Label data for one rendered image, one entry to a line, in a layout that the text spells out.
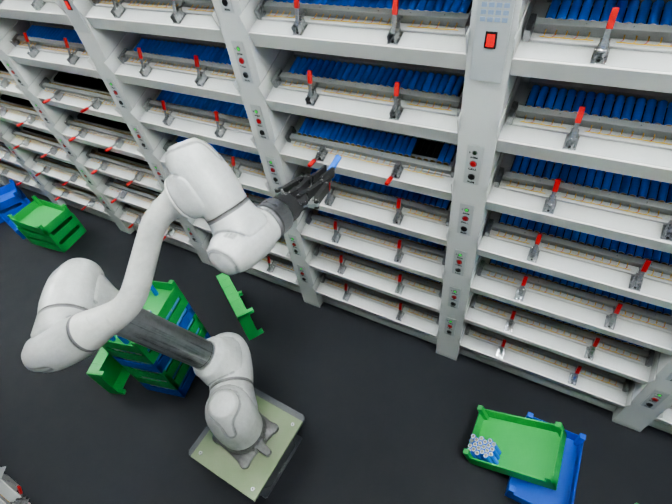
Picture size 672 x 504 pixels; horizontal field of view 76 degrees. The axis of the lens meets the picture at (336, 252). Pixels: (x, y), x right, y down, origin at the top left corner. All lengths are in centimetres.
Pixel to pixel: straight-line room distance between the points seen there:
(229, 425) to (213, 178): 87
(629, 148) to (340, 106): 72
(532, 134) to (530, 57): 20
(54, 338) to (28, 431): 131
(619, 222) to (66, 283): 141
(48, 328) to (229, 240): 53
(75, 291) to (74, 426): 116
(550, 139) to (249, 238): 73
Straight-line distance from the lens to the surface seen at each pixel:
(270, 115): 145
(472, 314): 172
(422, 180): 131
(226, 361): 157
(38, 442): 242
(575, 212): 127
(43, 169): 327
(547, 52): 106
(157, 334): 143
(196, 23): 148
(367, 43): 115
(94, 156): 267
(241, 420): 150
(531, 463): 180
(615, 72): 104
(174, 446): 207
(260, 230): 91
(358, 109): 127
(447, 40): 110
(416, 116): 121
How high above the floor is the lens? 177
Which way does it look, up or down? 48 degrees down
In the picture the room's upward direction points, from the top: 10 degrees counter-clockwise
